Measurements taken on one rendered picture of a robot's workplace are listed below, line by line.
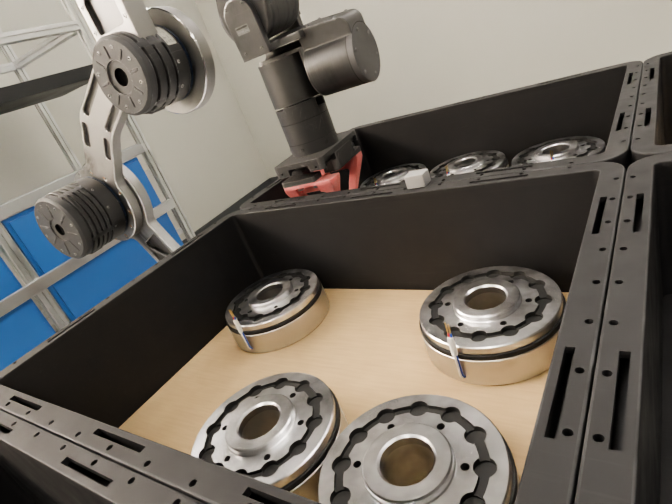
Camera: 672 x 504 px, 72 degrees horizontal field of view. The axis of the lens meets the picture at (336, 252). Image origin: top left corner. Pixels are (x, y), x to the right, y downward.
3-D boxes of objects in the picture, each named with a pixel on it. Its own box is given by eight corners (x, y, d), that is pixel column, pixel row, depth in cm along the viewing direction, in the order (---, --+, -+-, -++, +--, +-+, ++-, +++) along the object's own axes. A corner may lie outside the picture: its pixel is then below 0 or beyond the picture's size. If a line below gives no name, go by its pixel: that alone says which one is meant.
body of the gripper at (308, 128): (360, 142, 57) (340, 82, 55) (326, 173, 50) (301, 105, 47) (316, 153, 61) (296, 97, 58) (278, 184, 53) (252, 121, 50)
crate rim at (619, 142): (241, 227, 56) (232, 209, 55) (356, 141, 77) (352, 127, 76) (630, 189, 32) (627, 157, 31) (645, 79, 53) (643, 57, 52)
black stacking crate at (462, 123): (273, 292, 60) (236, 213, 55) (374, 193, 81) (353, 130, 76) (638, 300, 36) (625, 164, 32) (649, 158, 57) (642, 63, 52)
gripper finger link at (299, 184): (374, 210, 59) (350, 139, 55) (353, 237, 53) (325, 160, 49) (328, 217, 62) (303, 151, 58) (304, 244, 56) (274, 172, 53)
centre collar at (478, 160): (441, 175, 62) (440, 171, 61) (455, 161, 65) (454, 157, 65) (477, 171, 59) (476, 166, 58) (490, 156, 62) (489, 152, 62)
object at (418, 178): (407, 189, 41) (403, 177, 40) (413, 183, 42) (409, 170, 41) (425, 187, 40) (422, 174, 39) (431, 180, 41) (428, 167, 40)
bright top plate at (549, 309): (396, 341, 35) (394, 334, 34) (456, 268, 41) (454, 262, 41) (535, 368, 28) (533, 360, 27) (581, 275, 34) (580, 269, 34)
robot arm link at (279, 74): (272, 50, 54) (243, 61, 49) (321, 31, 50) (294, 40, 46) (294, 109, 56) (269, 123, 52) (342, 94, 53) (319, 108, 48)
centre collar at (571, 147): (532, 164, 54) (531, 159, 54) (535, 150, 58) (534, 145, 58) (579, 156, 52) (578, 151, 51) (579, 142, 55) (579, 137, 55)
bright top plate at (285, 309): (208, 330, 47) (205, 325, 46) (263, 275, 54) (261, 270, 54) (286, 332, 41) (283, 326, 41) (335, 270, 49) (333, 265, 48)
